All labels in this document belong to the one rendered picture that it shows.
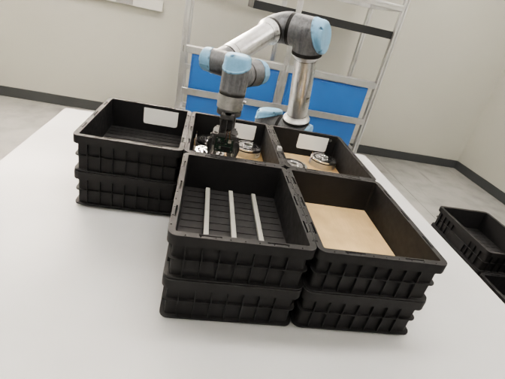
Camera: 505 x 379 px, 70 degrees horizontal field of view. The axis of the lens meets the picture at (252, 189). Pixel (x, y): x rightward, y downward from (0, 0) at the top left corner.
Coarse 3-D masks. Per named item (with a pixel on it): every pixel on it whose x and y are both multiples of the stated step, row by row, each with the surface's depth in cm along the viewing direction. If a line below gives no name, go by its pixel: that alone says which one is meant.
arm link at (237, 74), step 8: (232, 56) 95; (240, 56) 95; (248, 56) 97; (224, 64) 97; (232, 64) 96; (240, 64) 96; (248, 64) 97; (224, 72) 98; (232, 72) 96; (240, 72) 96; (248, 72) 98; (224, 80) 98; (232, 80) 97; (240, 80) 98; (248, 80) 100; (224, 88) 99; (232, 88) 98; (240, 88) 99; (232, 96) 99; (240, 96) 100
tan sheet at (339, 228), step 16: (320, 208) 110; (336, 208) 112; (320, 224) 102; (336, 224) 104; (352, 224) 106; (368, 224) 108; (336, 240) 96; (352, 240) 98; (368, 240) 100; (384, 240) 101
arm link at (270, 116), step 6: (264, 108) 163; (270, 108) 164; (276, 108) 165; (258, 114) 161; (264, 114) 159; (270, 114) 158; (276, 114) 158; (282, 114) 161; (258, 120) 161; (264, 120) 160; (270, 120) 159; (276, 120) 158
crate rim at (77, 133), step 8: (104, 104) 124; (144, 104) 133; (96, 112) 116; (88, 120) 108; (80, 128) 102; (184, 128) 119; (80, 136) 98; (88, 136) 98; (96, 136) 99; (184, 136) 112; (88, 144) 99; (96, 144) 99; (104, 144) 99; (112, 144) 99; (120, 144) 100; (128, 144) 100; (136, 144) 100; (144, 144) 101; (152, 144) 102; (184, 144) 107; (144, 152) 101; (152, 152) 102; (160, 152) 102; (168, 152) 102; (176, 152) 102
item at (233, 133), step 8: (224, 112) 102; (240, 112) 104; (224, 120) 104; (232, 120) 101; (216, 128) 107; (224, 128) 105; (232, 128) 110; (216, 136) 104; (224, 136) 103; (232, 136) 104; (216, 144) 105; (224, 144) 105; (232, 144) 105; (224, 152) 106; (232, 152) 107
